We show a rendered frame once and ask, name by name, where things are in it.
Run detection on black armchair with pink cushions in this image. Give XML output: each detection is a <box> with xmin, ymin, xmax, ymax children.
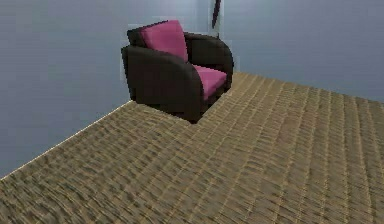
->
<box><xmin>120</xmin><ymin>19</ymin><xmax>235</xmax><ymax>125</ymax></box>

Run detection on dark slanted pole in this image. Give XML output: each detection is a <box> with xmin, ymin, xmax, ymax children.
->
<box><xmin>211</xmin><ymin>0</ymin><xmax>222</xmax><ymax>30</ymax></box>

